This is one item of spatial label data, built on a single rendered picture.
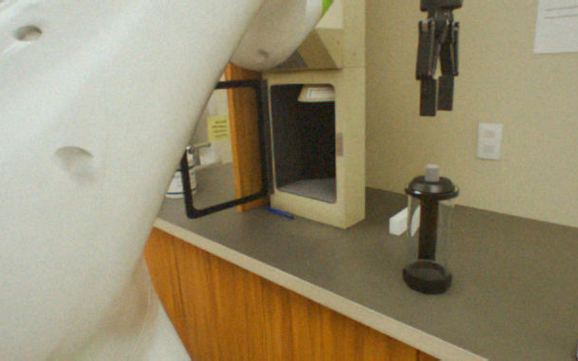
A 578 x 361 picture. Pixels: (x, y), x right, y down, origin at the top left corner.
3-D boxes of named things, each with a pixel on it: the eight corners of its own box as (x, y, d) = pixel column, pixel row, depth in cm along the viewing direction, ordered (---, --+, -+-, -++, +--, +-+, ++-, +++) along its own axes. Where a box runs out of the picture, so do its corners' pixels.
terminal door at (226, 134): (268, 196, 135) (260, 77, 125) (187, 221, 117) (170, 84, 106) (267, 196, 136) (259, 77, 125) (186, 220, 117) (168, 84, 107)
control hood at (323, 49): (261, 72, 126) (259, 39, 124) (344, 68, 105) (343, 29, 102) (233, 73, 118) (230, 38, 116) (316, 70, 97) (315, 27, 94)
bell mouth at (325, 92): (320, 95, 136) (320, 79, 134) (364, 96, 124) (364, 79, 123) (286, 101, 123) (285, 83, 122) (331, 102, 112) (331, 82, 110)
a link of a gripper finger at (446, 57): (430, 24, 75) (433, 21, 75) (438, 77, 81) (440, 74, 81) (451, 22, 72) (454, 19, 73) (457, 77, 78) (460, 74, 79)
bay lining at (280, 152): (319, 173, 152) (316, 79, 142) (378, 183, 135) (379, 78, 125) (275, 188, 135) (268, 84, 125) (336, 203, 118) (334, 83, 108)
